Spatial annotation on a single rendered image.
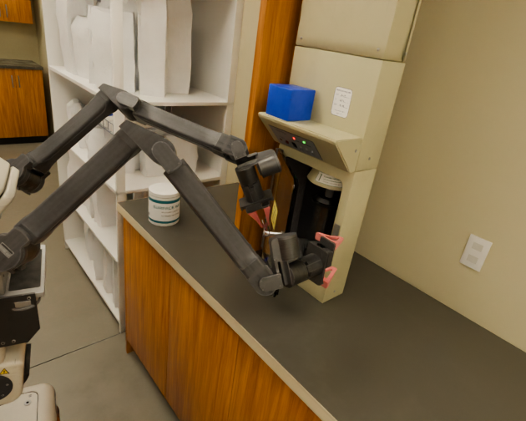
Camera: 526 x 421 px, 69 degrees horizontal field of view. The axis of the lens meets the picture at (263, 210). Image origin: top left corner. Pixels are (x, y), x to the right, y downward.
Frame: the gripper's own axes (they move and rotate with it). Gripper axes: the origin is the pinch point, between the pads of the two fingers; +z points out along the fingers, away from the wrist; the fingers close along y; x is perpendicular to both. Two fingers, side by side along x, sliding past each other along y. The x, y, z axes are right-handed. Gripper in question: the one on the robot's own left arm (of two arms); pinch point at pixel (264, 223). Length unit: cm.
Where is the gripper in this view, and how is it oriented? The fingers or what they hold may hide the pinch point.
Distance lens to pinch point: 118.2
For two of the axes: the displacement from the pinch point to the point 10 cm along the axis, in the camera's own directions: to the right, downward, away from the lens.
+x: 1.1, 4.2, -9.0
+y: -9.5, 3.2, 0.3
